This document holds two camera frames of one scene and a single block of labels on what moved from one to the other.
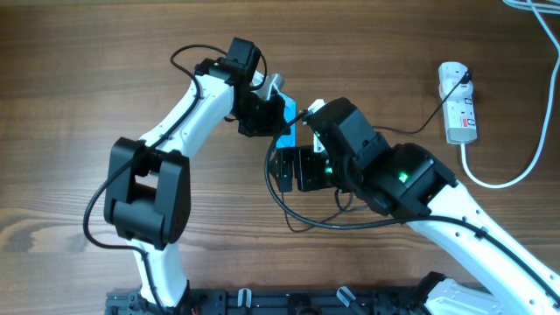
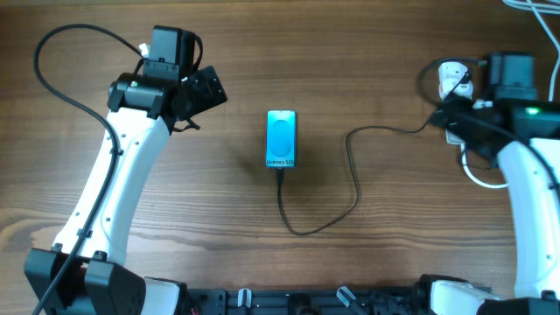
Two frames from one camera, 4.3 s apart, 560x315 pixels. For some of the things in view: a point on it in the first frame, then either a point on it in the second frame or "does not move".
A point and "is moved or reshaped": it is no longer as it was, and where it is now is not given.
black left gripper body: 257,116 -> 201,94
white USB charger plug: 463,94 does not move
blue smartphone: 288,140 is moved or reshaped
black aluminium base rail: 308,301 does not move
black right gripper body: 315,169 -> 468,130
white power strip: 455,87 does not move
